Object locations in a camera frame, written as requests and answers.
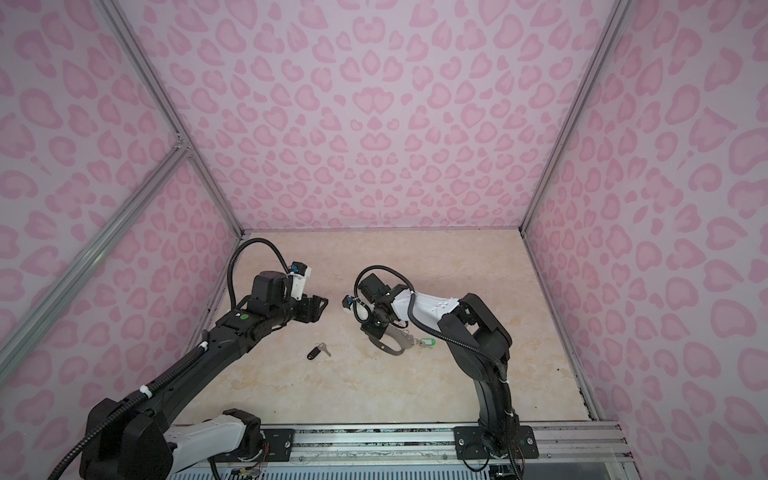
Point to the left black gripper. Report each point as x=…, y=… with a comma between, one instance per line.
x=311, y=308

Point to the right corner aluminium post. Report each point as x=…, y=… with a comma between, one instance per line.
x=607, y=41

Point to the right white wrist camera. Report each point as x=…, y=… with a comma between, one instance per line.
x=358, y=308

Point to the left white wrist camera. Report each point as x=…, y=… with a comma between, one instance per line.
x=298, y=275

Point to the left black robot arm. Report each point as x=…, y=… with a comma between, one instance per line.
x=136, y=438

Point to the diagonal aluminium frame bar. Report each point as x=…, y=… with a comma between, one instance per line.
x=39, y=320

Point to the left corner aluminium post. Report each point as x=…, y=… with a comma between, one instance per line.
x=128, y=40

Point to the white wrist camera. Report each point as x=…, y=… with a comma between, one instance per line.
x=298, y=275
x=358, y=308

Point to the corner aluminium post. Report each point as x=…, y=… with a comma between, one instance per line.
x=128, y=40
x=607, y=41

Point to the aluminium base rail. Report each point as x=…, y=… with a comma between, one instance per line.
x=568, y=450

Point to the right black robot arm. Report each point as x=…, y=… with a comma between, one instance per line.
x=385, y=303

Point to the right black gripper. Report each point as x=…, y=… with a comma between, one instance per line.
x=375, y=332

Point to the black headed key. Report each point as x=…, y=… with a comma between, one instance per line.
x=317, y=350

